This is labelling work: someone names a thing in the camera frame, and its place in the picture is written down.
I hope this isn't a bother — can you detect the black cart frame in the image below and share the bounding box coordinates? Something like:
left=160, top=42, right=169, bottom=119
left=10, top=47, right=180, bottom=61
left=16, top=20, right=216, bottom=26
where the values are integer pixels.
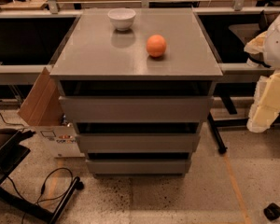
left=0, top=129, right=84, bottom=224

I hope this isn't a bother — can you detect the grey top drawer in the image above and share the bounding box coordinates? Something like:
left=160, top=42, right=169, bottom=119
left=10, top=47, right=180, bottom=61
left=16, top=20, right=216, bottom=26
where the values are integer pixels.
left=59, top=96, right=213, bottom=123

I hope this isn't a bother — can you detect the grey drawer cabinet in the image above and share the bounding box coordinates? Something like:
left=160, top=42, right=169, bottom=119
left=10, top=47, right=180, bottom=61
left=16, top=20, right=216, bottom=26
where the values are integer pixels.
left=49, top=7, right=224, bottom=176

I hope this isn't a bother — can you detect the orange ball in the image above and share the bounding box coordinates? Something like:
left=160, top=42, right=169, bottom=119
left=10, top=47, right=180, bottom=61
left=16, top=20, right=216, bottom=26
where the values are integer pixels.
left=147, top=35, right=167, bottom=58

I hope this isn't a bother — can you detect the brown cardboard box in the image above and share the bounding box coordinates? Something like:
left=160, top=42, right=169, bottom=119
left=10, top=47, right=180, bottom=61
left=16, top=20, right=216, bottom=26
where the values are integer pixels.
left=18, top=68, right=84, bottom=158

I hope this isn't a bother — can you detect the black floor cable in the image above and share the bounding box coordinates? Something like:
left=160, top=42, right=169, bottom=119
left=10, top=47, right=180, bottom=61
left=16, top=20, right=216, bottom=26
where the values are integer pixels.
left=6, top=167, right=75, bottom=224

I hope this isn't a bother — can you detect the black table leg stand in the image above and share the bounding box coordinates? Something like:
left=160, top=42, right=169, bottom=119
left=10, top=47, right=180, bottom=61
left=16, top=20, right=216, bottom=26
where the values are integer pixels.
left=206, top=87, right=253, bottom=155

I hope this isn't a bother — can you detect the grey bottom drawer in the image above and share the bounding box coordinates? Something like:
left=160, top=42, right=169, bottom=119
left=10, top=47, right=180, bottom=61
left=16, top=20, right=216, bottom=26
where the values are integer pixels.
left=86, top=160, right=191, bottom=175

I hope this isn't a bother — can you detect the black caster wheel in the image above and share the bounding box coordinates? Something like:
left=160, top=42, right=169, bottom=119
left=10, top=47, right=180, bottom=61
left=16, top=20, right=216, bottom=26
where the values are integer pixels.
left=263, top=203, right=280, bottom=221

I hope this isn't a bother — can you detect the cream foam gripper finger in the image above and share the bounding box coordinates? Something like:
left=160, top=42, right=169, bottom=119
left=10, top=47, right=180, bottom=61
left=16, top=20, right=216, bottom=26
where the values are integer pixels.
left=246, top=71, right=280, bottom=133
left=244, top=32, right=267, bottom=54

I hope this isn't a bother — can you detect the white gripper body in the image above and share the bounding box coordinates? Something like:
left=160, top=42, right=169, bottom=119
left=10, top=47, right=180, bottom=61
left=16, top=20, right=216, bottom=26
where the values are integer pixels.
left=263, top=14, right=280, bottom=69

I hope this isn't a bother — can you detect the white ceramic bowl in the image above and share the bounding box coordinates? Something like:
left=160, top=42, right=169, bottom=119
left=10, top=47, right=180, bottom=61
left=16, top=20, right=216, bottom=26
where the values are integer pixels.
left=107, top=8, right=136, bottom=31

